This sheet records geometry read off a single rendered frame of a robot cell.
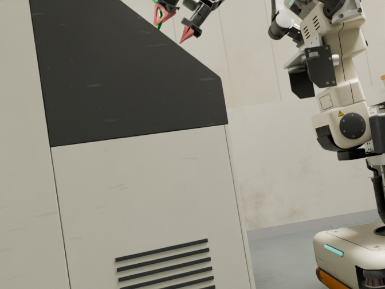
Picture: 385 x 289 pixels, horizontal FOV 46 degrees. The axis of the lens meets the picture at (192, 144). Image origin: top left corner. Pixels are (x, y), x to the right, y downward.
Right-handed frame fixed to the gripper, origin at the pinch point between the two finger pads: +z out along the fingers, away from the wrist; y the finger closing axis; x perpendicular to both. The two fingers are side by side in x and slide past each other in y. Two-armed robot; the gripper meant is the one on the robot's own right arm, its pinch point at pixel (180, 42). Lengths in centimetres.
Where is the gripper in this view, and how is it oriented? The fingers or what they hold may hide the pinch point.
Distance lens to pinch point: 203.8
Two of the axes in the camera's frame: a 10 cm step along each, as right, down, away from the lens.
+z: -5.9, 8.0, -0.9
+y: -8.1, -5.9, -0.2
